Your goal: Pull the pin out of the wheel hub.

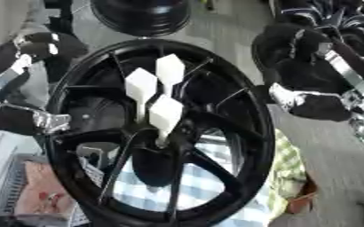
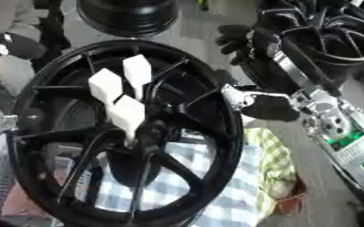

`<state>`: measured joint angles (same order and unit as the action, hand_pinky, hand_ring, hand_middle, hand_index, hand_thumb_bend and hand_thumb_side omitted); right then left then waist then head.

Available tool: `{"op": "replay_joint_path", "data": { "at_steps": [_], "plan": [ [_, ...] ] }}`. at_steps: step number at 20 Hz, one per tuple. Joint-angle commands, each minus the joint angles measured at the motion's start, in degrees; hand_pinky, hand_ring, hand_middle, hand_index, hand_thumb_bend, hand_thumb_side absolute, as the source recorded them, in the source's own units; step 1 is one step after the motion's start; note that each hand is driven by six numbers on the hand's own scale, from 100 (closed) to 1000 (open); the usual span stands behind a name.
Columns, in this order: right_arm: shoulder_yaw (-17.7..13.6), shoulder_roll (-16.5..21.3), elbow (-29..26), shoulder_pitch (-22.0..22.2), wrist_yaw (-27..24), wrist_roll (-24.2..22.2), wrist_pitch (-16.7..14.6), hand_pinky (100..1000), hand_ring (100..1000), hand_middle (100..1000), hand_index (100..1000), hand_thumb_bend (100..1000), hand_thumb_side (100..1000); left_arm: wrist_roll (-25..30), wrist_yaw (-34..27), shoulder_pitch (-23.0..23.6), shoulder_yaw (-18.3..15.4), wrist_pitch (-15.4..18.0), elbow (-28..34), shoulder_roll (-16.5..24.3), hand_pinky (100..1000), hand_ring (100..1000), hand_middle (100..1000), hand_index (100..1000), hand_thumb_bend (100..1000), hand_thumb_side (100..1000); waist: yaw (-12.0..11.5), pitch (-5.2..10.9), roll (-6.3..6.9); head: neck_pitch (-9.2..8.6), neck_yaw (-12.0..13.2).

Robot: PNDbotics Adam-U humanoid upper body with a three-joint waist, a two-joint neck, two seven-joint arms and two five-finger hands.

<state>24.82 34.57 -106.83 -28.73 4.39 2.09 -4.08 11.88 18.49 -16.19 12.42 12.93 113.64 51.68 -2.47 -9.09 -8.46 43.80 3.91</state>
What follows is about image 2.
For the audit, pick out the black round wheel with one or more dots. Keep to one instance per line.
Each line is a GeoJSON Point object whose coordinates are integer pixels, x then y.
{"type": "Point", "coordinates": [128, 17]}

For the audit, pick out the black spoked wheel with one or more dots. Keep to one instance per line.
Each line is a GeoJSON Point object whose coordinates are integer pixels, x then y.
{"type": "Point", "coordinates": [218, 139]}

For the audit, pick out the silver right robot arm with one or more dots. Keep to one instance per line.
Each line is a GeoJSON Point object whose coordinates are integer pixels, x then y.
{"type": "Point", "coordinates": [345, 139]}

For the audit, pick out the brown box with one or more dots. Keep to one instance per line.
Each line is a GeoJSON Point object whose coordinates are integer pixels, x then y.
{"type": "Point", "coordinates": [289, 201]}

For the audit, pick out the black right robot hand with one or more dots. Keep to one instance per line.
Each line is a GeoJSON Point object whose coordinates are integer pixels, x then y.
{"type": "Point", "coordinates": [265, 56]}

